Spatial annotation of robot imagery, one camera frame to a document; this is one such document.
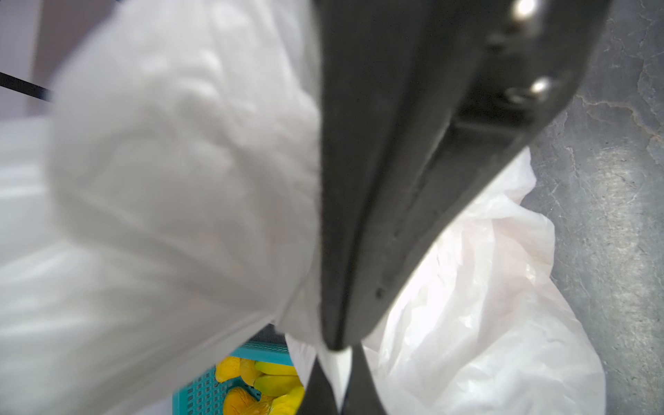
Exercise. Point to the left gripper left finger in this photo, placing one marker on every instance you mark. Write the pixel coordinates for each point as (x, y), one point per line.
(319, 398)

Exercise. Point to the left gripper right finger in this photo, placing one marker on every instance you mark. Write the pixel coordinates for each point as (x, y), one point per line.
(361, 396)

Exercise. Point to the black wooden shelf rack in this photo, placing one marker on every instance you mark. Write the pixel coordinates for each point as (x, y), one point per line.
(24, 87)

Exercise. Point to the banana bunch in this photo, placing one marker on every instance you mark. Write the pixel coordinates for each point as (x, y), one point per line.
(267, 388)

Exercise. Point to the white plastic grocery bag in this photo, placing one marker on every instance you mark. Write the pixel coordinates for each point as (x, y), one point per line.
(169, 207)

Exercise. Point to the teal plastic basket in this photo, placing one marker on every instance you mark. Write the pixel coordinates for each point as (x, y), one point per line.
(205, 395)

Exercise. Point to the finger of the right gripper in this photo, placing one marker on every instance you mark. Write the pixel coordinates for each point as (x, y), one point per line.
(424, 103)

